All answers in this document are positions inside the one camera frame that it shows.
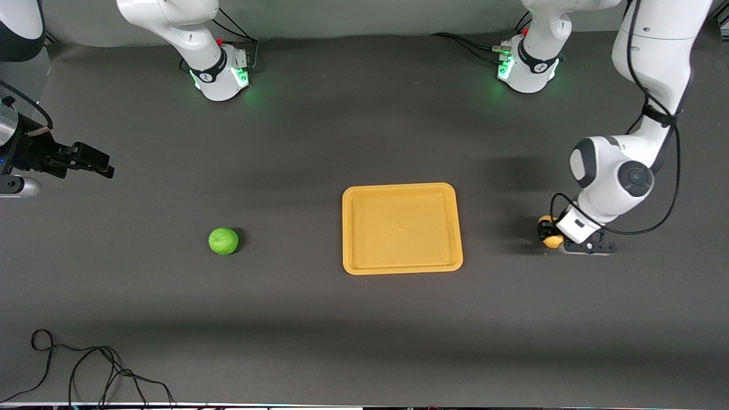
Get yellow potato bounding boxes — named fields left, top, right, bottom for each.
left=538, top=215, right=566, bottom=249

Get green apple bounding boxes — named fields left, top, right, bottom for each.
left=208, top=227, right=240, bottom=256

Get orange plastic tray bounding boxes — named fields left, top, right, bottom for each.
left=342, top=182, right=464, bottom=276

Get dark grey table mat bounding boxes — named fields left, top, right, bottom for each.
left=0, top=30, right=729, bottom=406

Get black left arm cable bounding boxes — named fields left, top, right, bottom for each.
left=550, top=0, right=682, bottom=236

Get black right arm base cables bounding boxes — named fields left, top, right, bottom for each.
left=212, top=7, right=260, bottom=73

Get black arm base cables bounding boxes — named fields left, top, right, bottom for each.
left=430, top=11, right=533, bottom=64
left=212, top=7, right=260, bottom=73

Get loose thin black cable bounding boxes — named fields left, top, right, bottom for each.
left=0, top=329, right=175, bottom=408

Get black left arm base cables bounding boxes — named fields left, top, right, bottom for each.
left=430, top=11, right=533, bottom=64

